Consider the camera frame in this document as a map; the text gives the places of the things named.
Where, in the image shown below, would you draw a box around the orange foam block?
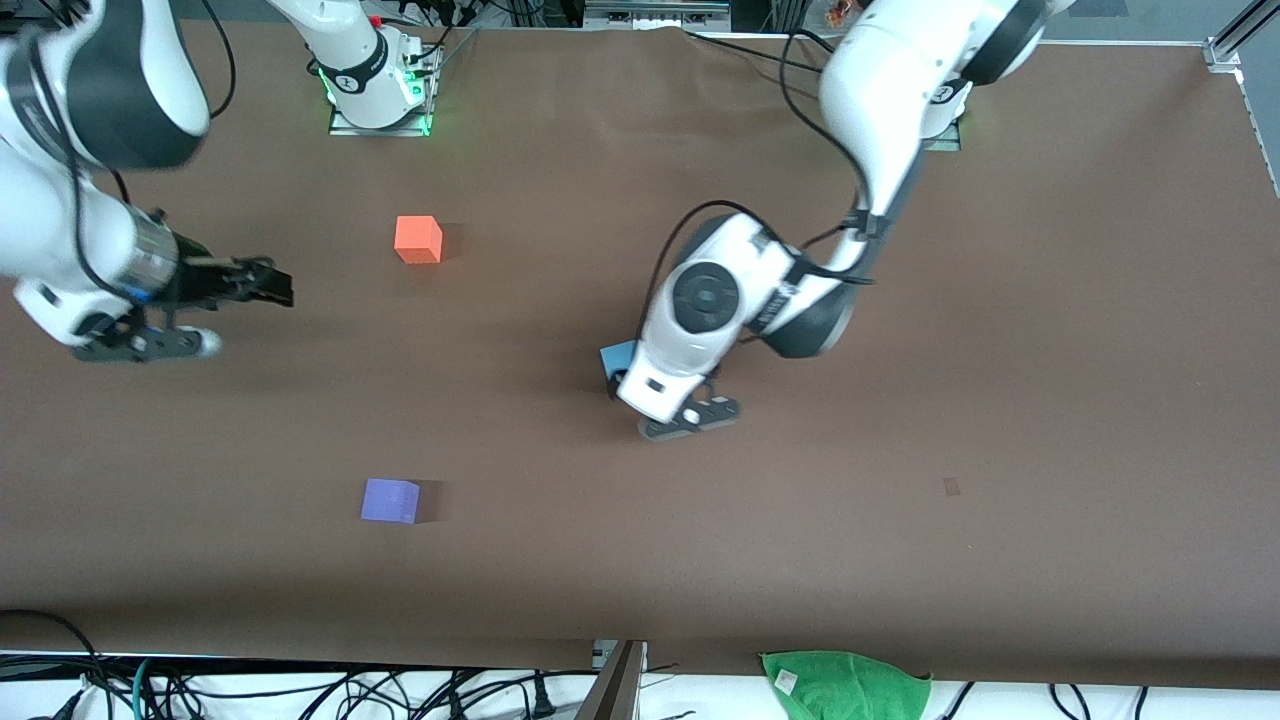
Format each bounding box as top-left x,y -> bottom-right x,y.
394,215 -> 444,265

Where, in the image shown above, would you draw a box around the purple foam block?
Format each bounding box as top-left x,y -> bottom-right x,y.
360,478 -> 421,525

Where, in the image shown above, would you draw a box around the grey metal bar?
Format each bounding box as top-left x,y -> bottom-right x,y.
575,640 -> 649,720

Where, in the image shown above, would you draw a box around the green cloth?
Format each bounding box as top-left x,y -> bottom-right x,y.
760,650 -> 933,720

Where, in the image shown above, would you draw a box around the aluminium corner profile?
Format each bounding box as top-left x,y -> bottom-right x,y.
1205,0 -> 1280,71

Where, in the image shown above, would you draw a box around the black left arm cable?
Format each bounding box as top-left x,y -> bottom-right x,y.
640,30 -> 876,346

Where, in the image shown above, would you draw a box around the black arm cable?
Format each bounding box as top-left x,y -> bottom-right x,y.
640,30 -> 876,346
200,0 -> 239,119

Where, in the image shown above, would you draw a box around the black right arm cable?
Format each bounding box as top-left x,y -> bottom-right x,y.
200,0 -> 239,119

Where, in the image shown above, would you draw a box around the black cable on table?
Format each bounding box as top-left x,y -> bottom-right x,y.
685,28 -> 833,79

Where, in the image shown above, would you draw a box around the black curved cable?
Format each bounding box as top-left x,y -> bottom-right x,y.
0,610 -> 106,720

